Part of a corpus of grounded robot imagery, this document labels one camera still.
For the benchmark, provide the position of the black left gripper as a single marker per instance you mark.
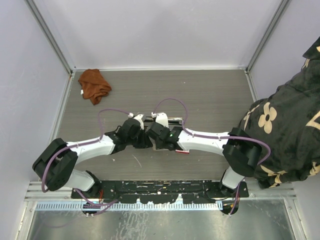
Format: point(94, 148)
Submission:
point(145, 142)

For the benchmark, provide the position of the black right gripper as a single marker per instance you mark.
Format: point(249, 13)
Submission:
point(158, 145)

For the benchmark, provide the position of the black stapler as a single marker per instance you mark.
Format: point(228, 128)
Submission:
point(171, 120)

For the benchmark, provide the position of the red white staple box sleeve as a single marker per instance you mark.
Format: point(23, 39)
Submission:
point(182, 151)

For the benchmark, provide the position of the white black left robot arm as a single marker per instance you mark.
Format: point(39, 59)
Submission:
point(56, 165)

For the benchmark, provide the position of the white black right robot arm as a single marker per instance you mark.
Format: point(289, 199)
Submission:
point(240, 151)

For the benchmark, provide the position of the orange-brown cloth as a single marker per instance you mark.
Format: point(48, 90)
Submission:
point(94, 86)

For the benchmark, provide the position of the black floral fleece garment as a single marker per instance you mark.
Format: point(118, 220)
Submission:
point(288, 121)

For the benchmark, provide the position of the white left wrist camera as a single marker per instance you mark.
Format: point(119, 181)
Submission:
point(140, 118)

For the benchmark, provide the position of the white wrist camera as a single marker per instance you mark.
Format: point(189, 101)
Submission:
point(140, 118)
point(161, 118)

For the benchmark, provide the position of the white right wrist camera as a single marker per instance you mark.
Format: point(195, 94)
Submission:
point(161, 118)

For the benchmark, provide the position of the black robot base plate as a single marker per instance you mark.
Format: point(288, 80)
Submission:
point(158, 192)

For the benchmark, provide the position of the perforated cable duct strip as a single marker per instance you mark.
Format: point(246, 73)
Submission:
point(83, 206)

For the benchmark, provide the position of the aluminium front rail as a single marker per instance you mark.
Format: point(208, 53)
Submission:
point(34, 193)

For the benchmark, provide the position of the aluminium frame post left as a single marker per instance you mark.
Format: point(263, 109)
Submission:
point(48, 34)

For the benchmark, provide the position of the aluminium frame post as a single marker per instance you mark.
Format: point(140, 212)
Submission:
point(48, 34)
point(280, 10)

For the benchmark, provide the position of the aluminium frame post right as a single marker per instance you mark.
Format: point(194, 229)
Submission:
point(280, 10)

